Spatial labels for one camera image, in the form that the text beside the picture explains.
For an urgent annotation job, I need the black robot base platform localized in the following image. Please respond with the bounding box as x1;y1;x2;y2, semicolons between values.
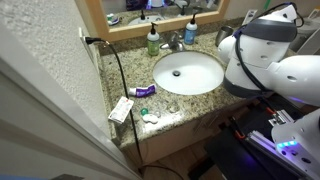
203;94;320;180

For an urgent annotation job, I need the purple toothpaste tube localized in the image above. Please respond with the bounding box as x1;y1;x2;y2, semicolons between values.
128;84;158;98

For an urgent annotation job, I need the green and white lens case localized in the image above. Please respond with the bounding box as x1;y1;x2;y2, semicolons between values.
139;108;160;125

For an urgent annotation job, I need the white sink basin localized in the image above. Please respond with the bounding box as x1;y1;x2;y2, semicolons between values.
152;50;225;97

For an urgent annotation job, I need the white and red packet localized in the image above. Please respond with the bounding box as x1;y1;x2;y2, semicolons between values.
107;96;135;125

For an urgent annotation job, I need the wooden vanity cabinet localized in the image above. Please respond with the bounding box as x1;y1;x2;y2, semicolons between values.
122;96;268;168

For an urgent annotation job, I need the green soap pump bottle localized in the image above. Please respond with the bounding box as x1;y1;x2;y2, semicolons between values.
146;22;161;57

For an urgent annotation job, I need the chrome faucet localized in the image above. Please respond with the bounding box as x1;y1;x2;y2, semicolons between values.
159;31;187;53

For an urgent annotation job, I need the blue soap pump bottle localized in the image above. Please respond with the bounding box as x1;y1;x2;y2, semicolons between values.
183;12;198;46

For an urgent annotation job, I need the white door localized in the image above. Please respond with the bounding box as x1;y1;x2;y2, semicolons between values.
0;28;142;180

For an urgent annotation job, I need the black power cable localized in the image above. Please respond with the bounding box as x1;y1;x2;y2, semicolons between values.
84;37;185;180

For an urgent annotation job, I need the white wall outlet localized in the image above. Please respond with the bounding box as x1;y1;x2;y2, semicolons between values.
78;27;98;65

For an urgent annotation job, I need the mirror with wooden frame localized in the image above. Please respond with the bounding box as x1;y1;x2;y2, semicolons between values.
74;0;231;43

